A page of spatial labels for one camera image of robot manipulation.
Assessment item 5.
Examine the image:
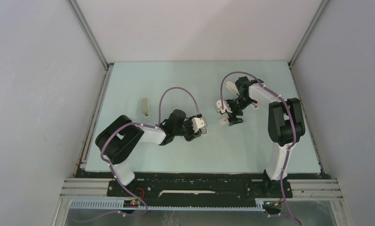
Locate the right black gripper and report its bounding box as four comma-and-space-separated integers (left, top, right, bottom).
225, 96, 255, 126

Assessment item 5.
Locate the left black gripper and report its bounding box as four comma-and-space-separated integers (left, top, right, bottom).
173, 116, 201, 141

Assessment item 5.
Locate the small white staple box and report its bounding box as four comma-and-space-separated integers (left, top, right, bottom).
219, 117, 229, 125

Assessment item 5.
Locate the beige stapler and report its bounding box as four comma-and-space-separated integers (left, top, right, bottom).
142, 98, 150, 118

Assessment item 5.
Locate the white stapler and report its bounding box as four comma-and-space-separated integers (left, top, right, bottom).
226, 81, 239, 96

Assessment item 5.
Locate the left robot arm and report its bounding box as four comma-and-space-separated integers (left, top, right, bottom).
95, 109, 207, 196

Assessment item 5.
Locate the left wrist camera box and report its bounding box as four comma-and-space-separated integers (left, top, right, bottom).
191, 114, 207, 132

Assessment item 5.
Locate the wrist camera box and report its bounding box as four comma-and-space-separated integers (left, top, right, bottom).
215, 100, 232, 114
191, 114, 207, 132

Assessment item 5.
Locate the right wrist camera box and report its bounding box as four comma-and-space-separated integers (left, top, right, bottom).
215, 100, 232, 114

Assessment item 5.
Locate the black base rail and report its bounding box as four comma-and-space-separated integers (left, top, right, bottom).
107, 172, 293, 207

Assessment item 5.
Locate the white cable duct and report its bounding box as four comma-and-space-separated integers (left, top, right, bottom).
69, 199, 264, 211

